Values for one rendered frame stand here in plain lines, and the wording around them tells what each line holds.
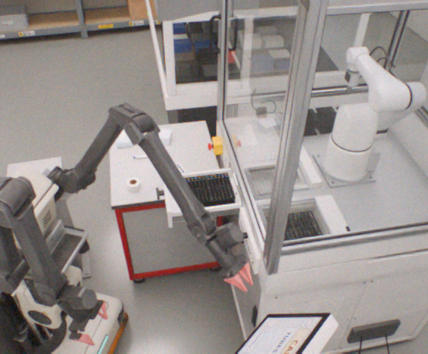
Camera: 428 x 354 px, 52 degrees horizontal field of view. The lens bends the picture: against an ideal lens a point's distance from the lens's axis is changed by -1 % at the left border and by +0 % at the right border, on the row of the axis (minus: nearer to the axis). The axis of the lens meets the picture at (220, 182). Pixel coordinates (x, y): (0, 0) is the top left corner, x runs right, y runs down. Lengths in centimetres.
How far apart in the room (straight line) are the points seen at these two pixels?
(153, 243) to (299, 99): 155
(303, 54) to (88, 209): 247
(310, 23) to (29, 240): 87
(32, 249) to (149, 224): 121
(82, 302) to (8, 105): 339
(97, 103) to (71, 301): 312
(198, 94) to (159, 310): 131
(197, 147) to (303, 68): 148
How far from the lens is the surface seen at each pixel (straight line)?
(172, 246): 256
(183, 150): 251
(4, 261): 139
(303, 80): 115
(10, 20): 562
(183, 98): 271
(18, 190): 114
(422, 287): 230
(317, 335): 135
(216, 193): 210
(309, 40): 110
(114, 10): 587
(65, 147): 391
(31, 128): 421
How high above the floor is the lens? 236
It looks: 44 degrees down
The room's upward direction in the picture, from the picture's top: 2 degrees clockwise
